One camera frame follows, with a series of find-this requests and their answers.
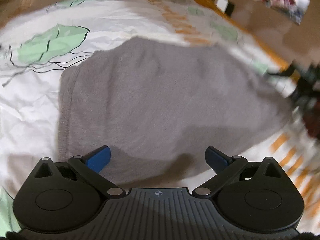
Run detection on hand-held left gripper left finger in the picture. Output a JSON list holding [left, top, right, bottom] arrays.
[[32, 145, 126, 199]]

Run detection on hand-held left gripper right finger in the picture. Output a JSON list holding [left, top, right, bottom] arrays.
[[192, 147, 284, 198]]

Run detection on grey knit garment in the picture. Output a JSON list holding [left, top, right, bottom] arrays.
[[57, 37, 294, 184]]

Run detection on cardboard box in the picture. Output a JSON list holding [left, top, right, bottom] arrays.
[[234, 0, 320, 64]]

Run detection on white sheet with green prints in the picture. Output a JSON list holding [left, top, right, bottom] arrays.
[[0, 0, 320, 233]]

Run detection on colourful printed box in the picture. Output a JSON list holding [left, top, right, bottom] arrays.
[[257, 0, 311, 26]]

